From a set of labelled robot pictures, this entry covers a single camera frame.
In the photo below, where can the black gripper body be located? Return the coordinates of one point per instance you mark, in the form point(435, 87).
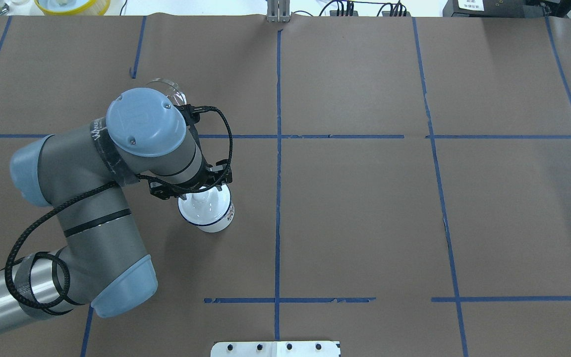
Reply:
point(219, 177)

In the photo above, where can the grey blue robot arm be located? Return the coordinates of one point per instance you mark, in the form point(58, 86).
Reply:
point(87, 249)

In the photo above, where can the white enamel mug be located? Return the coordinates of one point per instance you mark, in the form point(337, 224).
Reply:
point(208, 210)

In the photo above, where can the yellow tape roll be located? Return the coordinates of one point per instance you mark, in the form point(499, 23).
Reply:
point(73, 7)

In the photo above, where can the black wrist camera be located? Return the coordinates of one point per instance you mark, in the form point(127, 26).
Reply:
point(190, 113)

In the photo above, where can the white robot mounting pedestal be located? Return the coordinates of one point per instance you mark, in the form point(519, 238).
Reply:
point(276, 349)

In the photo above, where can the aluminium frame post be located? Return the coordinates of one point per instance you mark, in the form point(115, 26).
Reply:
point(278, 11)

